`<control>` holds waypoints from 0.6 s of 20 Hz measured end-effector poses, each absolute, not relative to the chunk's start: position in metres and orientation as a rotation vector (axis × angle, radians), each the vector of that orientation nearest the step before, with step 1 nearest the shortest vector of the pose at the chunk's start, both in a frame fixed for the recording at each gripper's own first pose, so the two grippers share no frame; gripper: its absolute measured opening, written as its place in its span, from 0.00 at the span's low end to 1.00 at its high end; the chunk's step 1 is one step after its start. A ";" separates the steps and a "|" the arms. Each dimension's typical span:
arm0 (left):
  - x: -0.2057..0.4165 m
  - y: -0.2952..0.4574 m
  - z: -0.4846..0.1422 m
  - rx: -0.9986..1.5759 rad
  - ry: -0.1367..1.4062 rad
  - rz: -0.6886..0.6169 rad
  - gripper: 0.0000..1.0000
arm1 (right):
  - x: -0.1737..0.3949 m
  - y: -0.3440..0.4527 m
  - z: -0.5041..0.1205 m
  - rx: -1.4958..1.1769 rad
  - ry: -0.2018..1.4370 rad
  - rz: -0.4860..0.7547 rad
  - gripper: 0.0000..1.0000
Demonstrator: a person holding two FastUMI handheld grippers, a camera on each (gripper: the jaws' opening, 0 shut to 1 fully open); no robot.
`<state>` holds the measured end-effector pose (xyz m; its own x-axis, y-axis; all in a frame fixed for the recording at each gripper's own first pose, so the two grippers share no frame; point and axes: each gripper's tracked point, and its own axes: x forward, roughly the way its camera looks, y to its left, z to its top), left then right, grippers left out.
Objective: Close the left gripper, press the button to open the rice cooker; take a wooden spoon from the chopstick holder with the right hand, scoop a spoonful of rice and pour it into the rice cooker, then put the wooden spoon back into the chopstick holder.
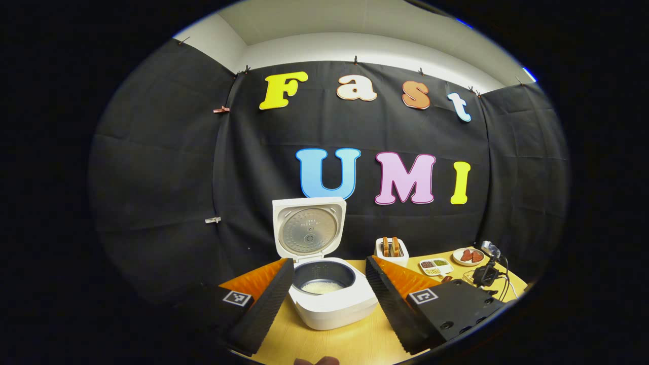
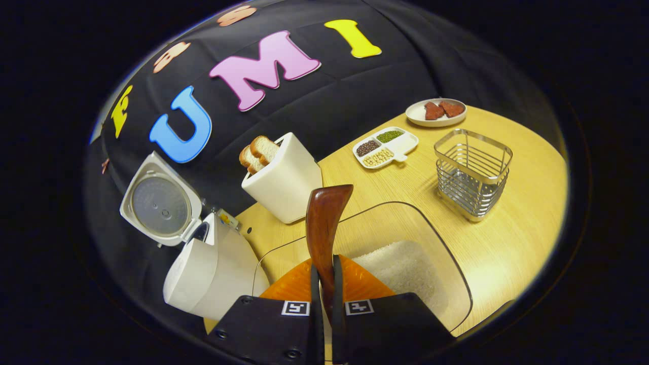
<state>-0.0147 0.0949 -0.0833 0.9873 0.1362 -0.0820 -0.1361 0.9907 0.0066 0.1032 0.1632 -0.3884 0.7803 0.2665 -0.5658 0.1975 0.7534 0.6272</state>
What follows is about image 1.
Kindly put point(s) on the red meat piece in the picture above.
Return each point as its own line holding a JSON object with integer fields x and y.
{"x": 477, "y": 256}
{"x": 466, "y": 255}

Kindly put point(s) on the silver cloth clip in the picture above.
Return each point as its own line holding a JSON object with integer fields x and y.
{"x": 213, "y": 220}

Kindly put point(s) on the white divided bean dish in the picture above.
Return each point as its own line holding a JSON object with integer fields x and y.
{"x": 445, "y": 269}

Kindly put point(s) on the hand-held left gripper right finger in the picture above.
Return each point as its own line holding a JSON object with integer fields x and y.
{"x": 390, "y": 309}

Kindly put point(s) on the white round plate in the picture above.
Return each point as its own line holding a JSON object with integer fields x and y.
{"x": 456, "y": 257}

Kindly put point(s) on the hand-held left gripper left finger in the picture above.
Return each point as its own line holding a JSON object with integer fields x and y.
{"x": 268, "y": 309}

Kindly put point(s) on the white rice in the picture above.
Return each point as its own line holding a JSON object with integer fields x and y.
{"x": 322, "y": 287}

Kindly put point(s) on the pink cloth clip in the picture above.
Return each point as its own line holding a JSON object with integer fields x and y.
{"x": 221, "y": 109}

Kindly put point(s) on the white toaster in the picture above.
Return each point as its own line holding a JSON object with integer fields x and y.
{"x": 393, "y": 260}

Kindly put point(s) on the white rice cooker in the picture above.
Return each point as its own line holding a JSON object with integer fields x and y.
{"x": 334, "y": 309}

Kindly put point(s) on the bread slice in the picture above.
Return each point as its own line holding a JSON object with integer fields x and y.
{"x": 386, "y": 247}
{"x": 396, "y": 247}

